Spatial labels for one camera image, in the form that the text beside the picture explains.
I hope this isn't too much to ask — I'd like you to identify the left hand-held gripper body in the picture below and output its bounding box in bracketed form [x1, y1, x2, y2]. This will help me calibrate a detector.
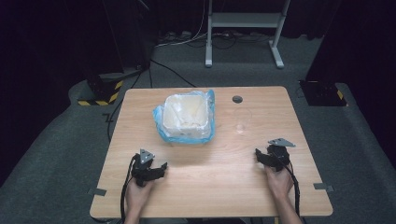
[130, 148, 158, 188]

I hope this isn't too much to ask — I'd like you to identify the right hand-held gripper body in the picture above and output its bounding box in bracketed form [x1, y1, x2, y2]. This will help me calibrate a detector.
[265, 137, 297, 173]

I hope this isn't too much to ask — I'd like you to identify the person's left hand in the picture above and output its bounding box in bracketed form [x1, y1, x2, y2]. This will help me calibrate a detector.
[124, 177, 156, 217]

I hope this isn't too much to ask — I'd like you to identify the person's right hand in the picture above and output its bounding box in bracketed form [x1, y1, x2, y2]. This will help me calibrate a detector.
[263, 163, 295, 204]

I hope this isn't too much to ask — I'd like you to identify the clear glass cup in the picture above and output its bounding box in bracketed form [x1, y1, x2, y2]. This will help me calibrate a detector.
[233, 106, 253, 135]

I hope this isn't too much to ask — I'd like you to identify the blue plastic bin bag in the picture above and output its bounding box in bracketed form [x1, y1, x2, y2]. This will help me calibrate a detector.
[151, 89, 217, 146]

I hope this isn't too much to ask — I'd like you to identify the grey tape piece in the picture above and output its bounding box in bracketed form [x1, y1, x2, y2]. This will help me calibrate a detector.
[87, 187, 107, 197]
[313, 182, 335, 193]

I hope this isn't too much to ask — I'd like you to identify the white square bin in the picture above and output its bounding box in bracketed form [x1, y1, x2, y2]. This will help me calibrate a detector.
[162, 93, 210, 139]

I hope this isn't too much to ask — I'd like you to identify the black yellow-striped stand base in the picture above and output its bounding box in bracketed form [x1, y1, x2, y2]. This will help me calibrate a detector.
[77, 73, 124, 107]
[299, 79, 348, 107]

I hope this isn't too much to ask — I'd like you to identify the grey power strip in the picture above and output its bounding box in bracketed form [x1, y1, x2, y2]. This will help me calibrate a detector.
[158, 30, 193, 45]

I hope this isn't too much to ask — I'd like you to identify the left hand-held gripper black cable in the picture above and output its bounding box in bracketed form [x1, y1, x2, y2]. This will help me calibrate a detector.
[120, 154, 138, 224]

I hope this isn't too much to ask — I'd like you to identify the hand-held gripper black cable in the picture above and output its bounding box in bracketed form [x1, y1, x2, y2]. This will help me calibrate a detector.
[120, 154, 138, 224]
[274, 153, 302, 217]

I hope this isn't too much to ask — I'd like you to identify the right hand-held gripper black cable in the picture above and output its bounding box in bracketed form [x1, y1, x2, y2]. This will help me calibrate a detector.
[274, 153, 302, 217]

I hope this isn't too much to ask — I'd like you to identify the black floor cable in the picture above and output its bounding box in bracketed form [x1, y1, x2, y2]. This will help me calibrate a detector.
[149, 58, 198, 89]
[102, 67, 154, 143]

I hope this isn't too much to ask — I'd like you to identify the tangle of black floor cables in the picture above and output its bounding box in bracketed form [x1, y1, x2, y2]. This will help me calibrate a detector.
[186, 30, 275, 50]

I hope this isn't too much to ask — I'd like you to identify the white floor cable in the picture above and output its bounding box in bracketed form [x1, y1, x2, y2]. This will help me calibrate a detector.
[154, 0, 209, 49]

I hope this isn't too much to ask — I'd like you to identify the white metal stand frame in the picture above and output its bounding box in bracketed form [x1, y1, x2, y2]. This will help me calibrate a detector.
[204, 0, 292, 70]

